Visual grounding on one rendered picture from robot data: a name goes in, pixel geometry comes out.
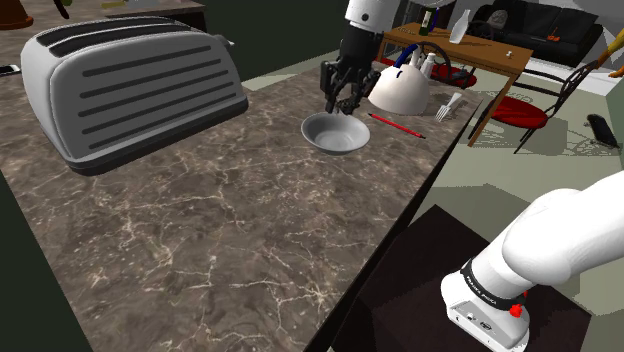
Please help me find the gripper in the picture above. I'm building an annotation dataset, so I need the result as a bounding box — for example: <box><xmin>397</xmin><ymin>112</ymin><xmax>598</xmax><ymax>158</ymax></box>
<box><xmin>319</xmin><ymin>24</ymin><xmax>385</xmax><ymax>117</ymax></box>

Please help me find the grey bowl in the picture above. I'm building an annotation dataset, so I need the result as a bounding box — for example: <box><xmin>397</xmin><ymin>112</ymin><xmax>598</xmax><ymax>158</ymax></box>
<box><xmin>300</xmin><ymin>111</ymin><xmax>372</xmax><ymax>157</ymax></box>

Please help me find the red pen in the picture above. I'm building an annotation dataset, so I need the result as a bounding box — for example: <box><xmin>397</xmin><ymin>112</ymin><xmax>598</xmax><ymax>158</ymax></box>
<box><xmin>367</xmin><ymin>112</ymin><xmax>427</xmax><ymax>141</ymax></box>

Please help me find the white shaker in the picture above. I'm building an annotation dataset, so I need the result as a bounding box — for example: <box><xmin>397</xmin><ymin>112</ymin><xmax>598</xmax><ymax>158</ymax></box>
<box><xmin>420</xmin><ymin>51</ymin><xmax>438</xmax><ymax>80</ymax></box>

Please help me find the white fork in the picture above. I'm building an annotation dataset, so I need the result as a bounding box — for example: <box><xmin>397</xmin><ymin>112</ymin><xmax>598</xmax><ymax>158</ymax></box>
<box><xmin>434</xmin><ymin>91</ymin><xmax>464</xmax><ymax>124</ymax></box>

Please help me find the black chair with red seat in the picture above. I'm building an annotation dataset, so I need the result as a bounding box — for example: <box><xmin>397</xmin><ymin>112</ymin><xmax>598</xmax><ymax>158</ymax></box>
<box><xmin>413</xmin><ymin>40</ymin><xmax>479</xmax><ymax>90</ymax></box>
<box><xmin>467</xmin><ymin>59</ymin><xmax>600</xmax><ymax>155</ymax></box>

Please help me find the wooden table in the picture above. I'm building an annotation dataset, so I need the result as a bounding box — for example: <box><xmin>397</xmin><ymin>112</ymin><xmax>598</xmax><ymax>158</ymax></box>
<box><xmin>376</xmin><ymin>8</ymin><xmax>535</xmax><ymax>148</ymax></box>

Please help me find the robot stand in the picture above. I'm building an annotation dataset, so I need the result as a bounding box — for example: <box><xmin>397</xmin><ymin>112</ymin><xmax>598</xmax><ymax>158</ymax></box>
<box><xmin>330</xmin><ymin>204</ymin><xmax>594</xmax><ymax>352</ymax></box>

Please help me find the grey toaster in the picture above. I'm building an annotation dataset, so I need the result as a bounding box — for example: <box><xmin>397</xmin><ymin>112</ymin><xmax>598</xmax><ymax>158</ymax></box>
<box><xmin>19</xmin><ymin>16</ymin><xmax>250</xmax><ymax>177</ymax></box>

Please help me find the black sofa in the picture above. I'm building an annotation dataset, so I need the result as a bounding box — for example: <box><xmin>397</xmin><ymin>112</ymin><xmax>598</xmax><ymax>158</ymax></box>
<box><xmin>466</xmin><ymin>0</ymin><xmax>605</xmax><ymax>63</ymax></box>

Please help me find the black skateboard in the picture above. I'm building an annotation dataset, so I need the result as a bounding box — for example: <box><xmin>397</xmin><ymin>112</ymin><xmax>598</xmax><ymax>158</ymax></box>
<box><xmin>586</xmin><ymin>113</ymin><xmax>621</xmax><ymax>149</ymax></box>

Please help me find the brown pot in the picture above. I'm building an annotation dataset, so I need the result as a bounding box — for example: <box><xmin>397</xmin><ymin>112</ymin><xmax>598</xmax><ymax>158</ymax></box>
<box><xmin>0</xmin><ymin>0</ymin><xmax>35</xmax><ymax>31</ymax></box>

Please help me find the white kettle with blue handle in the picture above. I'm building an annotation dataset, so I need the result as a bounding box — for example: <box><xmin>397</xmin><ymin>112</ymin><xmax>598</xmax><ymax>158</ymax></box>
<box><xmin>367</xmin><ymin>43</ymin><xmax>432</xmax><ymax>117</ymax></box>

